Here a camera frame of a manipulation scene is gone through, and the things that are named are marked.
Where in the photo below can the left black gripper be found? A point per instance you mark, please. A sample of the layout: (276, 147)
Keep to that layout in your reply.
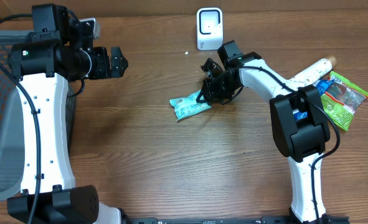
(104, 70)

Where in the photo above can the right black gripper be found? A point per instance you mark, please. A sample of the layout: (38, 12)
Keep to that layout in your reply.
(209, 93)

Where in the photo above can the teal tissue pack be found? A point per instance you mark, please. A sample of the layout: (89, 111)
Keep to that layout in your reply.
(188, 106)

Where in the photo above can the blue snack bar wrapper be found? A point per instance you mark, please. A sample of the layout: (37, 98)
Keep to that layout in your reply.
(322, 86)

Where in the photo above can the white tube gold cap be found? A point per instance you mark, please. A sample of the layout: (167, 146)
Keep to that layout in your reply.
(313, 73)

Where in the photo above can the green snack bag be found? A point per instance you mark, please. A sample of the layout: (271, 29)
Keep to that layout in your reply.
(341, 99)

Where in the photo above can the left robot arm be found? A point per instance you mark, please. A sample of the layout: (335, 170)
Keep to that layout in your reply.
(59, 51)

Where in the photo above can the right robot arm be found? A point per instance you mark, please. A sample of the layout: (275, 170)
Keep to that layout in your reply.
(299, 125)

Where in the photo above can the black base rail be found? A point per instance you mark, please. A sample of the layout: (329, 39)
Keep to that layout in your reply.
(262, 220)

